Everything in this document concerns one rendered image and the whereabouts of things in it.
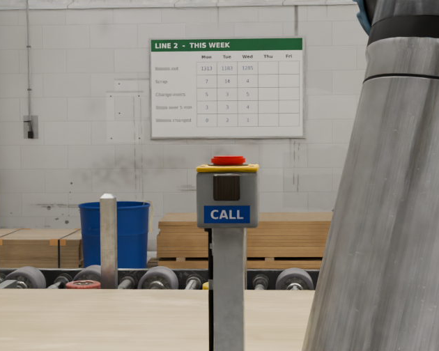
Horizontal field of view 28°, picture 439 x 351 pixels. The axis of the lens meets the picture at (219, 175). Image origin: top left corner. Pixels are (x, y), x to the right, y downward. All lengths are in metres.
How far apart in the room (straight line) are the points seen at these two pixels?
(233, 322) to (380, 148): 0.55
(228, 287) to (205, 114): 7.14
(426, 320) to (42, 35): 8.03
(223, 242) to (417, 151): 0.54
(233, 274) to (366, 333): 0.54
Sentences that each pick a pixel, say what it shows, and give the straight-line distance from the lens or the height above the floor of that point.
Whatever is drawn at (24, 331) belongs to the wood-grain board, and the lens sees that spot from 1.65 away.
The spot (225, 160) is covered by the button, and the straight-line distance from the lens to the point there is 1.00.
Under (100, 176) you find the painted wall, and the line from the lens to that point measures 8.30.
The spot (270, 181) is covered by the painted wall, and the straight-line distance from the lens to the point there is 8.15.
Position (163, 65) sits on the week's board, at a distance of 8.20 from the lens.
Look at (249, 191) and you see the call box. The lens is 0.99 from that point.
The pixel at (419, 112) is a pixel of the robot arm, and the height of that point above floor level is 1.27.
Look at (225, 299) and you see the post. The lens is 1.02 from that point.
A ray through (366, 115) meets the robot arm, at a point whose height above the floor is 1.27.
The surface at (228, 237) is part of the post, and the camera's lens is 1.01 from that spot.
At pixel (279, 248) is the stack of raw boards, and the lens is 6.90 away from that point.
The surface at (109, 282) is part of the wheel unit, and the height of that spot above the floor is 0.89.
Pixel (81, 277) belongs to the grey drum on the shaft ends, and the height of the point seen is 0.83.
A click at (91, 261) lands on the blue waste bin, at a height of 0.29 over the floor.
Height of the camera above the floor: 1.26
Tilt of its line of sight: 3 degrees down
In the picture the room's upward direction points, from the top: straight up
